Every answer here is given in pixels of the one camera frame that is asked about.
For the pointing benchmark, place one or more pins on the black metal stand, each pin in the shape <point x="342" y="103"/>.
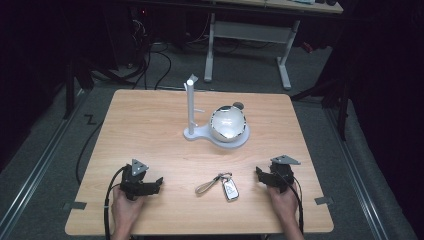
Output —
<point x="70" y="90"/>
<point x="341" y="110"/>

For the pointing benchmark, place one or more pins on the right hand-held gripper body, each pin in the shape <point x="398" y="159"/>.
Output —
<point x="282" y="175"/>

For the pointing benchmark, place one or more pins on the silver car key fob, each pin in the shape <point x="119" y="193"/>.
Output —
<point x="230" y="190"/>

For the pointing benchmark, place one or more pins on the white stand with pole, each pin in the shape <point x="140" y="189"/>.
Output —
<point x="190" y="110"/>

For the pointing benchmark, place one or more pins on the person's right hand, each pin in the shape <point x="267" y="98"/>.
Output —
<point x="283" y="203"/>

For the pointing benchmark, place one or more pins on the metal floor rail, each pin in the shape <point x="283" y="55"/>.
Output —
<point x="358" y="180"/>
<point x="36" y="170"/>

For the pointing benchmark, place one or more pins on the wooden desk with white frame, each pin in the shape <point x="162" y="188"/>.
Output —
<point x="253" y="31"/>

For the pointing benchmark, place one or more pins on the person's left hand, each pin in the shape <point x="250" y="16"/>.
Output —
<point x="125" y="210"/>

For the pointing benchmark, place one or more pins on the small grey round disc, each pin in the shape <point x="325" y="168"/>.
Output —
<point x="238" y="105"/>

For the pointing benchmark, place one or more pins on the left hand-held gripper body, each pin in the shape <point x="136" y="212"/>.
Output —
<point x="133" y="183"/>

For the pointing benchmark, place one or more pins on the grey tape strip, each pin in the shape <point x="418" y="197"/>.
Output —
<point x="75" y="205"/>
<point x="323" y="200"/>

